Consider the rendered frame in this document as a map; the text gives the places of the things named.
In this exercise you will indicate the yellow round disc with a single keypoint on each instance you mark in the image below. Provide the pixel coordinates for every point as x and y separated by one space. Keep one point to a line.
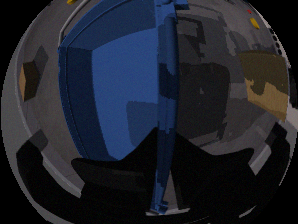
254 23
71 2

